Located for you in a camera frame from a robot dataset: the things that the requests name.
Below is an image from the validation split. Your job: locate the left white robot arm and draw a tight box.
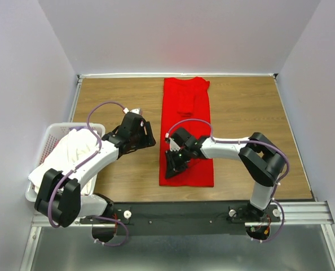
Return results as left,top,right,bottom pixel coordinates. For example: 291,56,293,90
34,112,156,228

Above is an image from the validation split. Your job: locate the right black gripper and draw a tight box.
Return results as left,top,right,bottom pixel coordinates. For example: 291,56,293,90
164,146,191,178

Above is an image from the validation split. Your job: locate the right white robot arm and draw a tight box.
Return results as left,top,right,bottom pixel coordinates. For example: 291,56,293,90
165,127,289,221

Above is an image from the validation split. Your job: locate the red t shirt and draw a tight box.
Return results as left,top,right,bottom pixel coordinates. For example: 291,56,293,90
159,77,214,187

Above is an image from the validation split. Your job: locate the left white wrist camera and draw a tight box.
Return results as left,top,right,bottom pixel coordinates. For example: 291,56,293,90
123,107,143,115

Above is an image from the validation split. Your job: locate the white t shirt in basket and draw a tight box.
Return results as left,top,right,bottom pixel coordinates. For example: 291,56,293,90
28,127,102,200

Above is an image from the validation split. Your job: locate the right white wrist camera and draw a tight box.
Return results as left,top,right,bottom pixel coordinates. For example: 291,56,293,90
165,137,181,152

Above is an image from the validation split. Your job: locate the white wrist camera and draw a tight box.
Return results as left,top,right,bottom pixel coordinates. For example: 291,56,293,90
165,137,181,152
123,107,143,115

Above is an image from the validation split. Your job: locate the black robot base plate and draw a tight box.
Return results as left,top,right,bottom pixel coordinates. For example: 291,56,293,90
80,200,280,242

